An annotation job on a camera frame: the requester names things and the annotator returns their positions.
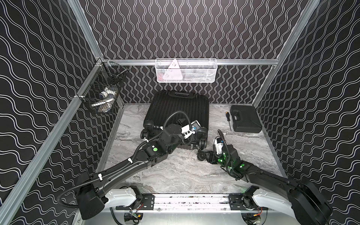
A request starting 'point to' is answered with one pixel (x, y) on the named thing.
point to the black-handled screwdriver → (228, 119)
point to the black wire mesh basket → (106, 74)
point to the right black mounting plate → (240, 202)
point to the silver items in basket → (107, 96)
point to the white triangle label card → (173, 71)
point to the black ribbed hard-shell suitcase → (163, 108)
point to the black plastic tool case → (245, 119)
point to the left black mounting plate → (147, 204)
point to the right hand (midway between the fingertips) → (205, 153)
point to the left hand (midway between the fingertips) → (186, 121)
